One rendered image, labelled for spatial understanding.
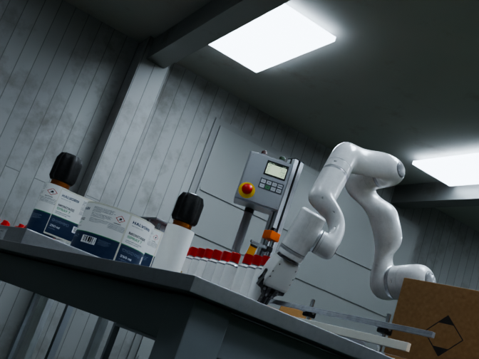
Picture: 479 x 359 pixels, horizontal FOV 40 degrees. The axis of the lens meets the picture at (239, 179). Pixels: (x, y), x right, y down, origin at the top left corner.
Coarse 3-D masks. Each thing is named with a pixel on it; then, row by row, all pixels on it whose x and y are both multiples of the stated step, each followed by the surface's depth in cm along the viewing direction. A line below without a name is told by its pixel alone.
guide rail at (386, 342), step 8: (304, 320) 179; (328, 328) 171; (336, 328) 169; (344, 328) 167; (344, 336) 167; (352, 336) 163; (360, 336) 162; (368, 336) 160; (376, 336) 158; (376, 344) 158; (384, 344) 155; (392, 344) 153; (400, 344) 151; (408, 344) 150
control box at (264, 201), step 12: (252, 156) 242; (264, 156) 242; (252, 168) 241; (264, 168) 241; (240, 180) 240; (252, 180) 240; (276, 180) 240; (240, 192) 238; (252, 192) 238; (264, 192) 239; (240, 204) 246; (252, 204) 239; (264, 204) 238; (276, 204) 238
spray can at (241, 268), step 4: (244, 256) 218; (248, 256) 217; (252, 256) 217; (244, 260) 217; (248, 260) 217; (240, 264) 217; (244, 264) 216; (248, 264) 217; (240, 268) 216; (244, 268) 215; (236, 272) 216; (240, 272) 215; (244, 272) 215; (236, 276) 215; (240, 276) 214; (236, 280) 215; (240, 280) 214; (232, 284) 215; (236, 284) 214; (240, 284) 214; (232, 288) 214; (236, 288) 213; (236, 292) 213
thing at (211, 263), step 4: (216, 252) 231; (220, 252) 232; (212, 256) 231; (216, 256) 231; (220, 256) 232; (208, 260) 231; (212, 260) 230; (216, 260) 231; (208, 264) 230; (212, 264) 229; (208, 268) 229; (212, 268) 229; (204, 272) 230; (208, 272) 229; (212, 272) 229; (204, 276) 229; (208, 276) 228; (208, 280) 228
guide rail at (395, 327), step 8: (280, 304) 201; (288, 304) 198; (296, 304) 195; (312, 312) 189; (320, 312) 186; (328, 312) 184; (336, 312) 181; (352, 320) 176; (360, 320) 174; (368, 320) 171; (376, 320) 169; (392, 328) 164; (400, 328) 162; (408, 328) 160; (416, 328) 159; (424, 336) 157; (432, 336) 155
